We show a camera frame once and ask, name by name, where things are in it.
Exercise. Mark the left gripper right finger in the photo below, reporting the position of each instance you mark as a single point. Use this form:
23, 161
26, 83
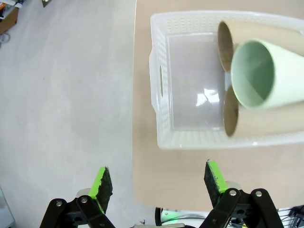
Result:
228, 204

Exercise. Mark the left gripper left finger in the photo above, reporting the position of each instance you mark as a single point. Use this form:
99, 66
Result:
95, 206

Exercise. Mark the tall brown cup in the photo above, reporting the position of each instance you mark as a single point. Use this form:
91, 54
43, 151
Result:
261, 35
261, 123

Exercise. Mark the pale green cup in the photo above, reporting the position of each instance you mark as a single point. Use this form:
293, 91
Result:
285, 78

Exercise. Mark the white perforated plastic basket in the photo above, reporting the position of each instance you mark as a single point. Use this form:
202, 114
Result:
164, 47

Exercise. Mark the green lit device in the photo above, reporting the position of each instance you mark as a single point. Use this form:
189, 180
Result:
172, 215

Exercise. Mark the wooden cabinet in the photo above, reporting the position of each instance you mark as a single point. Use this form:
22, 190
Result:
9, 19

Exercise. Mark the dark furniture foot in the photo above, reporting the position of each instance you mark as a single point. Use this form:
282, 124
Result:
45, 2

